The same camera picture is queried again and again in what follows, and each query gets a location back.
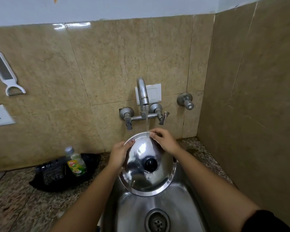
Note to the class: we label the person's right hand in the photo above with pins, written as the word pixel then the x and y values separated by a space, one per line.
pixel 166 142

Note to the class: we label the person's left hand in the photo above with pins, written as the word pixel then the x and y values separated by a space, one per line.
pixel 118 153

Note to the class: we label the person's left thumb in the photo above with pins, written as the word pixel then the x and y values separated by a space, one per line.
pixel 129 143

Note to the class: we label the person's right thumb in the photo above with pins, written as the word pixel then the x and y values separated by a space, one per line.
pixel 155 135

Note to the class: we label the steel pot lid black knob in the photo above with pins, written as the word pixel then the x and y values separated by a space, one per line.
pixel 147 164

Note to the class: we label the person's right forearm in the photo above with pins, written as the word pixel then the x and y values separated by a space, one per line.
pixel 215 188

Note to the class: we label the person's left forearm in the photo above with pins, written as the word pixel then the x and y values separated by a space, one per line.
pixel 85 200

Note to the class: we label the dish soap bottle yellow label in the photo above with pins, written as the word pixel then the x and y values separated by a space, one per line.
pixel 76 163

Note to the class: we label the stainless steel sink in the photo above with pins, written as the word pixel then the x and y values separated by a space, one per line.
pixel 140 210

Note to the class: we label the black plastic tray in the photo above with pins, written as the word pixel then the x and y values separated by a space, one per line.
pixel 55 175

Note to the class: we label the steel sink drain strainer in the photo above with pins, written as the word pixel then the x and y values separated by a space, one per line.
pixel 157 221

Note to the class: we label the black sleeve cuff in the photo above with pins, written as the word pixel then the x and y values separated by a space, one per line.
pixel 265 222

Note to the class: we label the white grater with peeler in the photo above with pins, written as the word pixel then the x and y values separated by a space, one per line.
pixel 3 71

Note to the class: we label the steel wall mixer faucet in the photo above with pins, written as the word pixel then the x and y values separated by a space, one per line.
pixel 142 106

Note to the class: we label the white blank wall plate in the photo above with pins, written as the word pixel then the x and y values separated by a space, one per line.
pixel 154 92

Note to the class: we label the steel wall stop valve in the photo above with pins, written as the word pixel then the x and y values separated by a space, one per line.
pixel 185 100

